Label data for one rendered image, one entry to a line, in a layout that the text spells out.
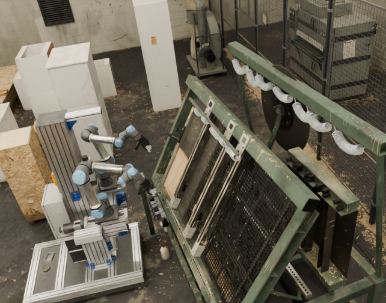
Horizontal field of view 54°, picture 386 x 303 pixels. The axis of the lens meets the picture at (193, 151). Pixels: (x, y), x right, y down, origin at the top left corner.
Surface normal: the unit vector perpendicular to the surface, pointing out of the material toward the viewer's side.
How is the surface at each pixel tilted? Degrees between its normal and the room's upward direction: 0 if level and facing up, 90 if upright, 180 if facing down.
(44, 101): 90
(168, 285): 0
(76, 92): 90
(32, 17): 90
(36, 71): 90
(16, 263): 0
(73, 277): 0
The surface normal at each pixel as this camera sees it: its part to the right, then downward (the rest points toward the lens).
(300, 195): -0.87, -0.18
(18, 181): 0.26, 0.51
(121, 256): -0.11, -0.83
